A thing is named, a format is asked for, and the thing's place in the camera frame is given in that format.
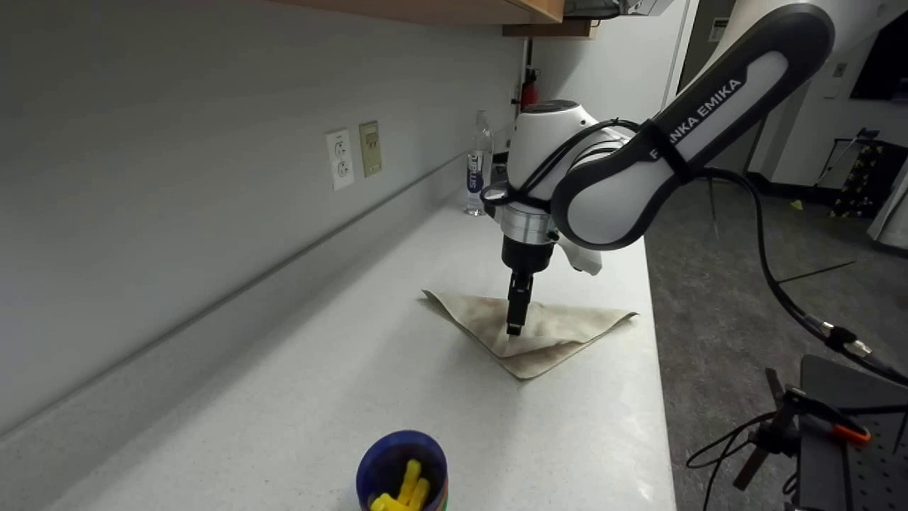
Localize orange handled clamp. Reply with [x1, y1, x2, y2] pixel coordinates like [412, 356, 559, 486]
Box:
[762, 366, 876, 454]

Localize black perforated board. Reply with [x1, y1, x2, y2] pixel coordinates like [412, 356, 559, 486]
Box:
[794, 351, 908, 511]

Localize yellow pieces in cup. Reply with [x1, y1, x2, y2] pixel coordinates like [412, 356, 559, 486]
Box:
[365, 456, 433, 511]

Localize wall power outlet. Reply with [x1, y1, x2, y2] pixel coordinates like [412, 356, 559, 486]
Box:
[355, 116, 385, 181]

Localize stained white cloth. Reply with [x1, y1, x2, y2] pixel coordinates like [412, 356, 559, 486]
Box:
[420, 286, 640, 383]

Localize wooden wall cabinet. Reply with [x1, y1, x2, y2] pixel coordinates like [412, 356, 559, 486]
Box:
[273, 0, 567, 29]

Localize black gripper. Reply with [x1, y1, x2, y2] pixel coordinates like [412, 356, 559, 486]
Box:
[500, 232, 561, 340]

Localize thin black cable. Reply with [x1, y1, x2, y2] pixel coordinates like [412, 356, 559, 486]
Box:
[684, 408, 788, 511]

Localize clear plastic water bottle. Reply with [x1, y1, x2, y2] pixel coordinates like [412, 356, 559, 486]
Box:
[460, 107, 497, 221]

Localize white wall outlet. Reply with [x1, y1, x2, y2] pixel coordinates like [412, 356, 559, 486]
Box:
[323, 129, 358, 194]

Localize blue and green cup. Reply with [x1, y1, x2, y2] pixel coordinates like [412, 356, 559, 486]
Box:
[351, 428, 452, 511]

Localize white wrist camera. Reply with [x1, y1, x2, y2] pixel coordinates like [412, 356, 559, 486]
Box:
[557, 236, 608, 279]

